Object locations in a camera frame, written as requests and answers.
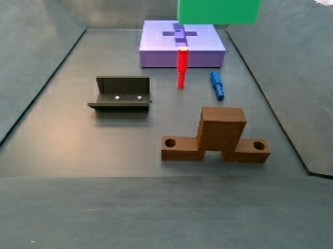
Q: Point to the blue cylindrical peg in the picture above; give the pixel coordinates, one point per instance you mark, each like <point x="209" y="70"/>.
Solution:
<point x="217" y="85"/>

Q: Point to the brown T-shaped block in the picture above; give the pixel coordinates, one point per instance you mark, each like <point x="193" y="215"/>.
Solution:
<point x="220" y="135"/>

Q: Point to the red cylindrical peg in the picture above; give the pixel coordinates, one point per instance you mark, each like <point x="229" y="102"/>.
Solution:
<point x="182" y="56"/>

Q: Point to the purple board with cross slot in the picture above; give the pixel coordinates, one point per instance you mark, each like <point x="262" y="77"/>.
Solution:
<point x="163" y="36"/>

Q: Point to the green U-shaped block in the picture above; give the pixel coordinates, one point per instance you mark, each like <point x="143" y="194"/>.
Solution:
<point x="218" y="11"/>

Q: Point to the black angle bracket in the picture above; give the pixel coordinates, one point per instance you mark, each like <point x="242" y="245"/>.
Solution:
<point x="122" y="93"/>

